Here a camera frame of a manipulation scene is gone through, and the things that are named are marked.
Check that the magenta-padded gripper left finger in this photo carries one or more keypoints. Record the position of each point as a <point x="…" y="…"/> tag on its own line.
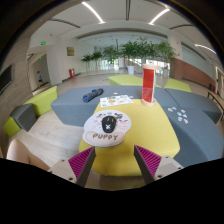
<point x="80" y="163"/>

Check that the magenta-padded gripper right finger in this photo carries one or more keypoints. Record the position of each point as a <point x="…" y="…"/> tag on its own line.
<point x="151" y="162"/>

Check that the black computer mouse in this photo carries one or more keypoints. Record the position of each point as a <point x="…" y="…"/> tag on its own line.
<point x="109" y="124"/>

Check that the round white printed mouse pad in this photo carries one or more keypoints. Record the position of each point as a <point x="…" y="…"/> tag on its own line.
<point x="96" y="138"/>

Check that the small paper sticker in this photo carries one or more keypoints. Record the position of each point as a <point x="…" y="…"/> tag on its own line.
<point x="170" y="109"/>
<point x="174" y="108"/>
<point x="182" y="111"/>
<point x="185" y="116"/>
<point x="180" y="118"/>
<point x="185" y="121"/>
<point x="179" y="114"/>

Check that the dark blue folded umbrella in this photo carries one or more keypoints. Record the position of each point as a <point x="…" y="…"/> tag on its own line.
<point x="92" y="95"/>

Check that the white sticker sheet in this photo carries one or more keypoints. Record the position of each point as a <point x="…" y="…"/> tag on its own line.
<point x="116" y="101"/>

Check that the lime green bench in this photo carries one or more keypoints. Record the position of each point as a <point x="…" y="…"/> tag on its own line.
<point x="178" y="85"/>
<point x="43" y="100"/>
<point x="125" y="80"/>

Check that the grey upholstered pouf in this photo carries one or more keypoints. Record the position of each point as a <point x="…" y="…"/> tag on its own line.
<point x="23" y="116"/>

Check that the red fire extinguisher box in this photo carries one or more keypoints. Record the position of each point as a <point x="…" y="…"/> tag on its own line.
<point x="71" y="73"/>

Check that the person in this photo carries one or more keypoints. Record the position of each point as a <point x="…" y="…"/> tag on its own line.
<point x="40" y="76"/>

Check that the row of potted plants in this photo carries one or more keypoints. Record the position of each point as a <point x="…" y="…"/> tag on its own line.
<point x="133" y="50"/>

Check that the green exit sign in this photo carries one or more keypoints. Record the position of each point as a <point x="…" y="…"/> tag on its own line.
<point x="43" y="43"/>

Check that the ceiling strip lights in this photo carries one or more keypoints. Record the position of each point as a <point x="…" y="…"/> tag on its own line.
<point x="93" y="12"/>

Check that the black wall screen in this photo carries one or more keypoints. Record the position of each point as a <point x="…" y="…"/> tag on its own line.
<point x="5" y="80"/>

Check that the brass wall plaque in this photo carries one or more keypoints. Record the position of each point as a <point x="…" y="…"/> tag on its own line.
<point x="70" y="51"/>

